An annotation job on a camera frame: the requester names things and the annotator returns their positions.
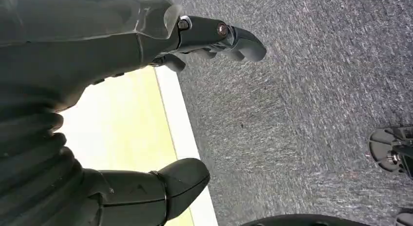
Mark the black robot foot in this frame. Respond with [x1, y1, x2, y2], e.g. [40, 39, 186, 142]
[240, 214, 372, 226]
[368, 125, 413, 181]

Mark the pale wooden desk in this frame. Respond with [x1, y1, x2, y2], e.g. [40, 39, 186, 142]
[59, 64, 219, 226]

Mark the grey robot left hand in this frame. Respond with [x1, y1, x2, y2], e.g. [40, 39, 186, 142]
[0, 0, 267, 226]

